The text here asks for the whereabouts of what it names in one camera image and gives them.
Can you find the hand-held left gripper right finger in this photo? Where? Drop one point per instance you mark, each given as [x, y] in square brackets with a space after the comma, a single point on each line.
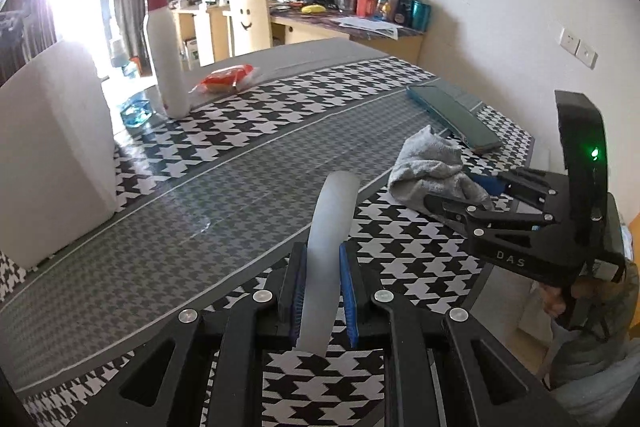
[348, 292]

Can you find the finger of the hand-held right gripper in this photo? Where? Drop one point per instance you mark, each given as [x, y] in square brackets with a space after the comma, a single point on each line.
[492, 218]
[535, 187]

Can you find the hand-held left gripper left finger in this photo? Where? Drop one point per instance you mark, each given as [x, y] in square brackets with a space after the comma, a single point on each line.
[297, 292]

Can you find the white plate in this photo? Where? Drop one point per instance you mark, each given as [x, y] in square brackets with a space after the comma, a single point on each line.
[325, 247]

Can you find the grey sock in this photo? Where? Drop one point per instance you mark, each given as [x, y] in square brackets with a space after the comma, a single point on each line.
[425, 162]

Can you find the white foam box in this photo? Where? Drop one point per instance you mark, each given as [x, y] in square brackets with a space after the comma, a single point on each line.
[50, 147]

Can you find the person's right forearm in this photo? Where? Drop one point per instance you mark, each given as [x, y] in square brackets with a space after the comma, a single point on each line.
[600, 347]

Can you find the person's right hand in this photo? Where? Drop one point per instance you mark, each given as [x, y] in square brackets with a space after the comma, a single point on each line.
[551, 302]

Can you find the teal smartphone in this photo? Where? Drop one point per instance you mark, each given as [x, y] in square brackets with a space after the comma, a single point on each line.
[450, 112]

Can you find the houndstooth tablecloth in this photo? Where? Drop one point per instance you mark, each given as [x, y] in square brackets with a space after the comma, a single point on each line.
[250, 187]

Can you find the red white plastic packet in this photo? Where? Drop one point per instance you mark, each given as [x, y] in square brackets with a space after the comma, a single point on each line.
[225, 79]

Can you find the wooden desk with drawers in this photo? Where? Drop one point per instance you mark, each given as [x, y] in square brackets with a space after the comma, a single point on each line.
[350, 42]

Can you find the printed paper sheets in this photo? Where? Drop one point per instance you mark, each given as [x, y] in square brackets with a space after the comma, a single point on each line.
[370, 27]

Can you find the row of toiletry bottles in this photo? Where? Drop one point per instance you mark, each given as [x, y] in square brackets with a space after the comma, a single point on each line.
[395, 4]

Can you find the patterned desk cloth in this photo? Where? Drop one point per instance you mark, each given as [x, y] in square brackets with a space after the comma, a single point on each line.
[320, 21]

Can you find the white bottle with red top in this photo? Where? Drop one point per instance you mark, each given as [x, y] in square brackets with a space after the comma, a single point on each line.
[167, 57]

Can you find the wooden chair with smiley face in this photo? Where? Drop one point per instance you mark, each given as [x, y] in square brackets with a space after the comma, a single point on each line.
[247, 22]

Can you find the yellow object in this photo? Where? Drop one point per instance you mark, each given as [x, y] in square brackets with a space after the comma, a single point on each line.
[313, 9]

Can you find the wooden cabinet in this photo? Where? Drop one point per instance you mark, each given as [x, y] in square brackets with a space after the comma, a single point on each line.
[200, 32]

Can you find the white wall socket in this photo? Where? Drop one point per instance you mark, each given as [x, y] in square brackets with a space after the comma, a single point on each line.
[586, 54]
[568, 39]

